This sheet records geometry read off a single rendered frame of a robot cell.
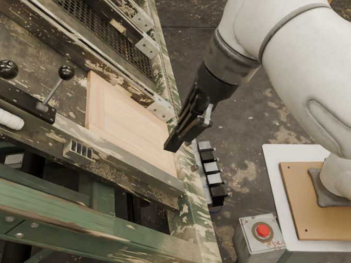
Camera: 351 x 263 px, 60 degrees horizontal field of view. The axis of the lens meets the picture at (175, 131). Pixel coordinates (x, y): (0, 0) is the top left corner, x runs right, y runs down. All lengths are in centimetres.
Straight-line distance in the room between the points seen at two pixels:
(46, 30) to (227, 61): 71
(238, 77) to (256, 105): 232
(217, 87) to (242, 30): 11
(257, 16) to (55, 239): 58
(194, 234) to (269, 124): 177
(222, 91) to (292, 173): 93
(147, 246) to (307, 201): 75
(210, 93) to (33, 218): 39
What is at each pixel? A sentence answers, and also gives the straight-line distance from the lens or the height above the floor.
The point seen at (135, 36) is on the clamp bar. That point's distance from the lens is 162.
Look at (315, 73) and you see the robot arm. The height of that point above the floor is 166.
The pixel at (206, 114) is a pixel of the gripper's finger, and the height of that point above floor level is 148.
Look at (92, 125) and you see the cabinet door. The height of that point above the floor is 120.
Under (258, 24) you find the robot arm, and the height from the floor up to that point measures 166.
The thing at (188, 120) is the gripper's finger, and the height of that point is 144.
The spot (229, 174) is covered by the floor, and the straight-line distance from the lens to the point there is 226.
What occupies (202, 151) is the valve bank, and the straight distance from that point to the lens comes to 141.
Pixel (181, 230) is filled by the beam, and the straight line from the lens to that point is 106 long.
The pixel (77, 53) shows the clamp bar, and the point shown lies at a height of 127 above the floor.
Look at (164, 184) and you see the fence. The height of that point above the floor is 98.
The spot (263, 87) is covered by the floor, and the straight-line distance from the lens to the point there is 300.
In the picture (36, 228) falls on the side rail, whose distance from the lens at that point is 68.
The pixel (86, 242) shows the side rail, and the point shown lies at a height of 118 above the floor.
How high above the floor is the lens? 185
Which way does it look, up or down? 48 degrees down
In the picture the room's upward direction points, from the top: straight up
